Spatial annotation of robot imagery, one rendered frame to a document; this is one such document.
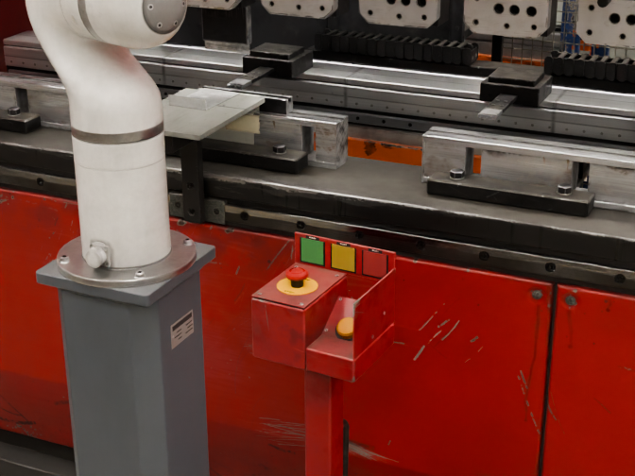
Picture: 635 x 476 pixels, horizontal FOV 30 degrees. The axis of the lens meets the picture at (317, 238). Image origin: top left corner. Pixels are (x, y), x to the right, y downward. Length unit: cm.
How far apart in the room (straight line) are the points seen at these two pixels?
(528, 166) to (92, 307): 93
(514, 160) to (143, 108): 89
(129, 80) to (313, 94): 111
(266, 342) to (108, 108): 68
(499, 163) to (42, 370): 117
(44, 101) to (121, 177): 112
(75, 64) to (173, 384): 46
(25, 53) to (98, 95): 147
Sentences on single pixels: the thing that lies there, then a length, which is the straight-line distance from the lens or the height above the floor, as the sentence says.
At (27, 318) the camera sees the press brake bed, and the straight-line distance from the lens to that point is 274.
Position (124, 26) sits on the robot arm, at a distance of 145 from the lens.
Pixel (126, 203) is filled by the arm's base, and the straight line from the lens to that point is 156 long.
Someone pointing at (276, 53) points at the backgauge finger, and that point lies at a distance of 257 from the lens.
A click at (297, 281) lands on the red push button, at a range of 205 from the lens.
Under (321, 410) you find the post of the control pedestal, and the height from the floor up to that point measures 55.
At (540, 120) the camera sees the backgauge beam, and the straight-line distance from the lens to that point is 244.
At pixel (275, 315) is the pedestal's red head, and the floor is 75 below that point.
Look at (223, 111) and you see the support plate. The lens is 228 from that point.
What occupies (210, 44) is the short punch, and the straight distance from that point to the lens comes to 242.
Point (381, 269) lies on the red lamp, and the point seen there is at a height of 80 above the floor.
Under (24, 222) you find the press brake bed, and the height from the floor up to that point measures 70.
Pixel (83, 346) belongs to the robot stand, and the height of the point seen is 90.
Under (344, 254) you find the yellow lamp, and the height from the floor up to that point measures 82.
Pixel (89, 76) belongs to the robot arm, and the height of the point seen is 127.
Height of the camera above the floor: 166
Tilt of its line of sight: 23 degrees down
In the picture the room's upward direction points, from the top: straight up
